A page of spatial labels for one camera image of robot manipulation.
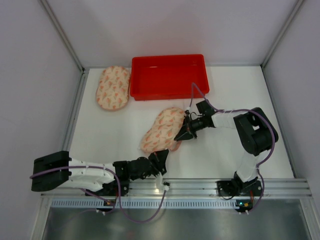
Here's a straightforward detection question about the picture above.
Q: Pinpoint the pink floral laundry bag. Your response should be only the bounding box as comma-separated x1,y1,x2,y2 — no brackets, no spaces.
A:
95,66,131,111
139,107,186,154

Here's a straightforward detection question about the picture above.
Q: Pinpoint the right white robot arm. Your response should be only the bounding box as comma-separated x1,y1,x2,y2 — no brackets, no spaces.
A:
174,100,279,185

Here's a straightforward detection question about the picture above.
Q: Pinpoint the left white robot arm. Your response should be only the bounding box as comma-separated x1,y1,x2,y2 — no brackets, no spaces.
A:
30,149,169,196

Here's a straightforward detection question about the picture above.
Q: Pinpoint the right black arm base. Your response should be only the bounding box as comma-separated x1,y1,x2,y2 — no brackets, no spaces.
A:
217,178,263,200

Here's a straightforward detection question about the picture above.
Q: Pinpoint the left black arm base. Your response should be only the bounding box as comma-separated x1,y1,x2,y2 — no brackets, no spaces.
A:
86,180,130,197

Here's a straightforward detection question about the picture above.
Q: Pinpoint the red plastic bin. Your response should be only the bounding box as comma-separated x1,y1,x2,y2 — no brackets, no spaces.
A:
130,54,210,101

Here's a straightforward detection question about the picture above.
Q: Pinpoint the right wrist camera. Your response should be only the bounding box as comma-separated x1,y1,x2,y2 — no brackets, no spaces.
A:
184,106,192,120

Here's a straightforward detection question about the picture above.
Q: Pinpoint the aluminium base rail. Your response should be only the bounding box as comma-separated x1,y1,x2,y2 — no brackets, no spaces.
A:
40,178,312,209

